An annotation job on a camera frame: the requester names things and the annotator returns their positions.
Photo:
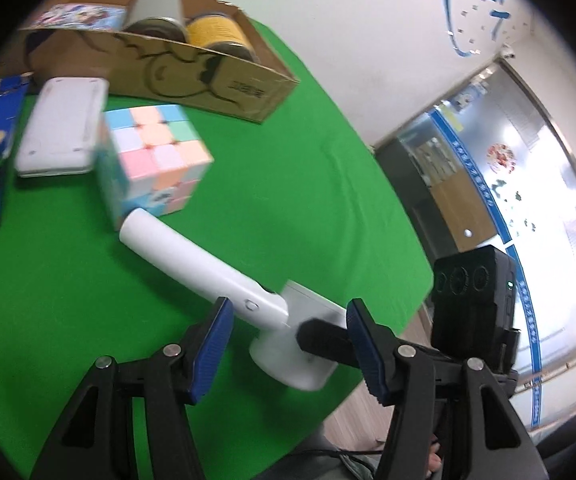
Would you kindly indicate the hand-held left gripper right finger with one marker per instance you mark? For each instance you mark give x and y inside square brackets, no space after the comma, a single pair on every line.
[368,355]

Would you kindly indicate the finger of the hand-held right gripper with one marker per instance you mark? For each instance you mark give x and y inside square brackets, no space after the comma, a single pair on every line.
[323,340]

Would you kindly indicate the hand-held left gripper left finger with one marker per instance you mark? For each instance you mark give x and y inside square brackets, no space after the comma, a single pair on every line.
[207,355]

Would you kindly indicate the white handheld device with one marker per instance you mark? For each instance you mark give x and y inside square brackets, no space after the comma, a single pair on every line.
[182,255]

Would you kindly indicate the brown cardboard box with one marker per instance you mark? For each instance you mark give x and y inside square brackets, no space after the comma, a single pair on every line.
[192,80]

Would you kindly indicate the yellow metal can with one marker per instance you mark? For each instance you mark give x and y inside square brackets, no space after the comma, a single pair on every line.
[217,35]

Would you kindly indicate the grey metal can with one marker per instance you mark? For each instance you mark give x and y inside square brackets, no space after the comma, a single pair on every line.
[155,10]

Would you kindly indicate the cartoon board game box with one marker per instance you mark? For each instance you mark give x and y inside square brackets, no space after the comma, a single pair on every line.
[82,15]

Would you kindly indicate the person's right hand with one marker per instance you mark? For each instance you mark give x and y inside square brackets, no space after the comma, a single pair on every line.
[434,462]

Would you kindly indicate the glass partition with blue stripes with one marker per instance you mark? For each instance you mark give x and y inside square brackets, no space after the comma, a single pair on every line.
[543,210]

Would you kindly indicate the person's grey trousers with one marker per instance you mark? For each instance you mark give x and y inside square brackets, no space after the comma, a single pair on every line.
[318,467]

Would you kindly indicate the pastel puzzle cube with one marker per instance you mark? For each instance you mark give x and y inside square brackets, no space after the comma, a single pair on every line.
[152,160]

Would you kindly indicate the white rectangular case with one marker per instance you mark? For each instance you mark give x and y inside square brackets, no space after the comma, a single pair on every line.
[57,125]

